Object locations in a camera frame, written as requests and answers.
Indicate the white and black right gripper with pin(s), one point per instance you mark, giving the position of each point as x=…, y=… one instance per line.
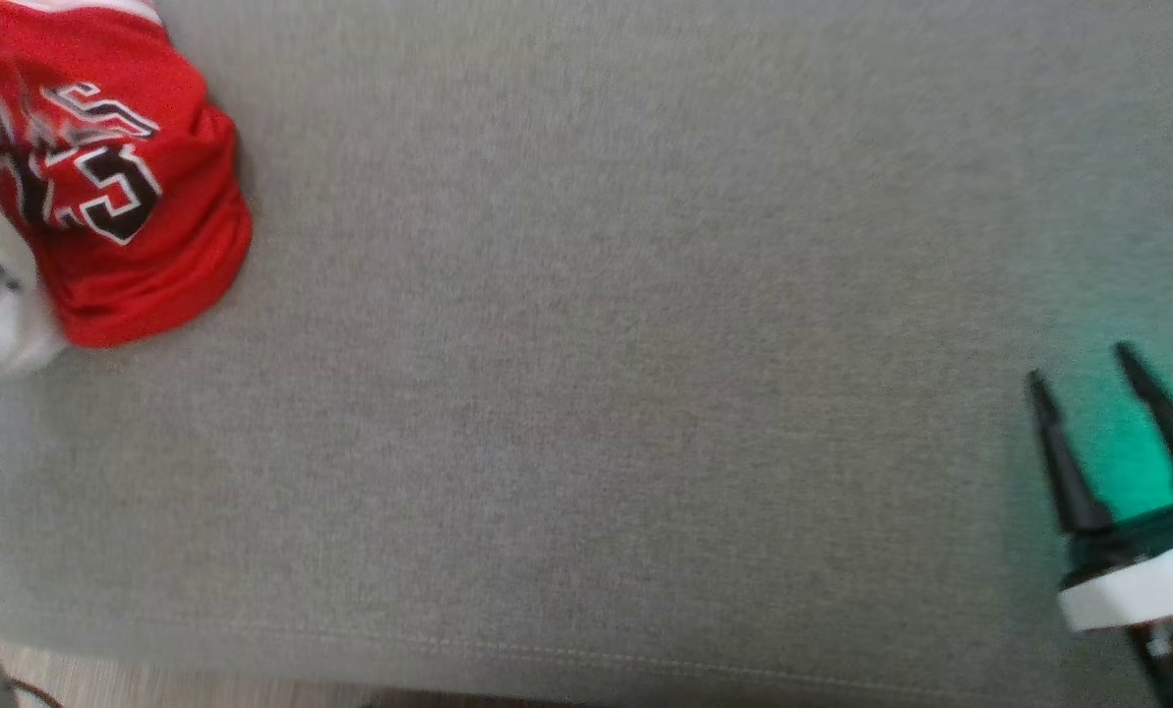
x=1146, y=575

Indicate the red basketball jersey with number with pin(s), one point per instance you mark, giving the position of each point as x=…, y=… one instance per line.
x=114, y=197

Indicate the large grey sofa seat cushion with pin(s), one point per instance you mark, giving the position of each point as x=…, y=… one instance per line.
x=586, y=374

